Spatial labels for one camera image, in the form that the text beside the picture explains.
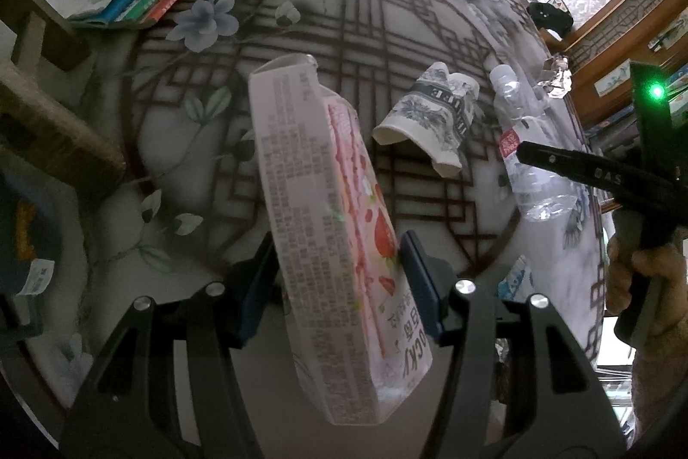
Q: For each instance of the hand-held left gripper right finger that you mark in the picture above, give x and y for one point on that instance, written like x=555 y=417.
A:
x=422 y=282

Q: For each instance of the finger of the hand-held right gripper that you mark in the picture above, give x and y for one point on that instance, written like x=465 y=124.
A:
x=580 y=166

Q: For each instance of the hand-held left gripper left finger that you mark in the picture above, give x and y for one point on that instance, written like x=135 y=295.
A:
x=258 y=288

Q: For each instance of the pink snack box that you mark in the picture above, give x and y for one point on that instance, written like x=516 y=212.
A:
x=312 y=222

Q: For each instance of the person's right forearm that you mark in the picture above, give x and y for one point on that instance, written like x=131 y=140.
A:
x=664 y=383

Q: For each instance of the person's right hand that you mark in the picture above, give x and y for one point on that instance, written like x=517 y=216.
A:
x=674 y=287

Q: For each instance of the clear plastic bottle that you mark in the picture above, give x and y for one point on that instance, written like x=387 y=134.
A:
x=524 y=125

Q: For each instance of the crumpled silver foil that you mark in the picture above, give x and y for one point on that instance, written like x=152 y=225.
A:
x=556 y=77

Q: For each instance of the blue white wrapper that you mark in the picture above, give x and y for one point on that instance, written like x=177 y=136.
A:
x=517 y=279

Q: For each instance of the black bag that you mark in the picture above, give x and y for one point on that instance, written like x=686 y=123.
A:
x=551 y=18

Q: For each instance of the crushed floral paper cup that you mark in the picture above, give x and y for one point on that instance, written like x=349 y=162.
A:
x=424 y=120

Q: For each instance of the beige wooden chair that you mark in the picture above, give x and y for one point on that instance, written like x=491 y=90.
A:
x=59 y=125

